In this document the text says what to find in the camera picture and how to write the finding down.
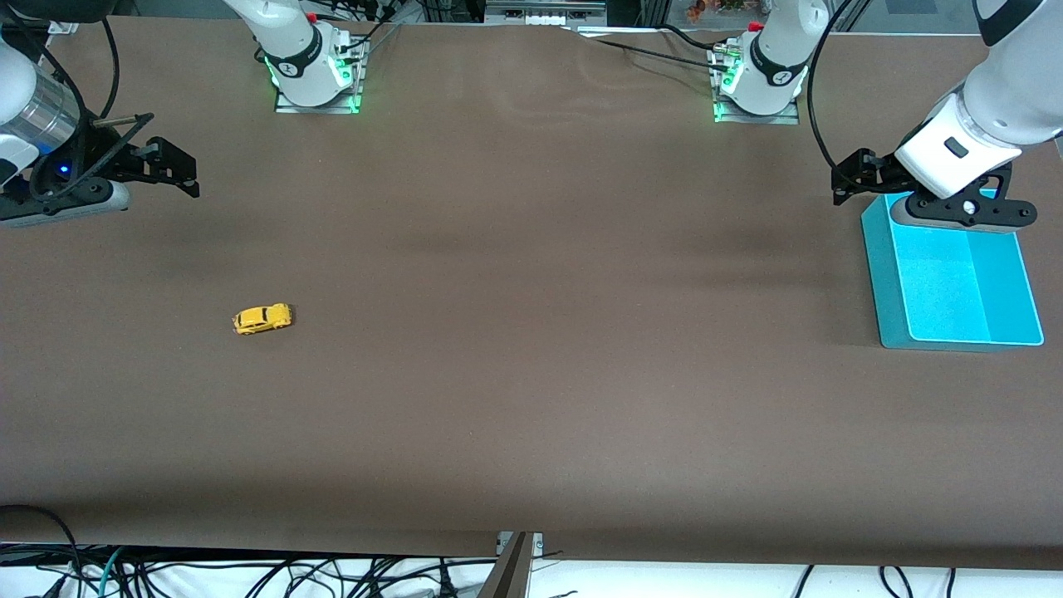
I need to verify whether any teal floor cable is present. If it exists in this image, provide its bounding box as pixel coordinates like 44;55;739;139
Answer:
98;547;127;598

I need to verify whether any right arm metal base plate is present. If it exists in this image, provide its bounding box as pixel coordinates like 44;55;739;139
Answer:
274;62;364;115

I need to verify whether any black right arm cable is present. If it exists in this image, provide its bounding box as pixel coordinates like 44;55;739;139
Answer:
29;17;159;204

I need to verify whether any short black table cable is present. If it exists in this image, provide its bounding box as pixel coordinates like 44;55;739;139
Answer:
660;23;725;51

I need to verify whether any long black table cable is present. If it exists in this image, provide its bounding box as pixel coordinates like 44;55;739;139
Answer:
573;27;725;67

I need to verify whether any brown table cover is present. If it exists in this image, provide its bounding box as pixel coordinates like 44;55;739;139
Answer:
0;15;1063;570

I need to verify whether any yellow beetle toy car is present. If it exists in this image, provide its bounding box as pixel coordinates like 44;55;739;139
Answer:
233;302;293;336

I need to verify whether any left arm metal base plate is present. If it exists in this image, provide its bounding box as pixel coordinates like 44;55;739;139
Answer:
713;50;800;125

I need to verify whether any silver box with white connectors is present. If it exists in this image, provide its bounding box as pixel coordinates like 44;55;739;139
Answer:
486;0;607;27

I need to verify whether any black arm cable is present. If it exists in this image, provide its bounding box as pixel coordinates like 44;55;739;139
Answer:
29;17;159;204
807;0;865;175

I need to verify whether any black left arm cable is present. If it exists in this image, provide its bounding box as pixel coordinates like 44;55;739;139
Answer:
807;0;865;175

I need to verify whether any black looped floor cable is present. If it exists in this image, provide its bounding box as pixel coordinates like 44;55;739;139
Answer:
0;504;84;598

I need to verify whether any orange background item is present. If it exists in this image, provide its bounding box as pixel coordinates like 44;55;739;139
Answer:
685;0;748;22

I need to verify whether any aluminium table leg profile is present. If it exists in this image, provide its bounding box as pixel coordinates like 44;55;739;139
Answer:
478;532;536;598

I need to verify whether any cyan plastic bin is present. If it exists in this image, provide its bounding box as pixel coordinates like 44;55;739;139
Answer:
861;189;1045;350

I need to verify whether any black base cable bundle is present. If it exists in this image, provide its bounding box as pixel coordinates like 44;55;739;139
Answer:
332;0;405;55

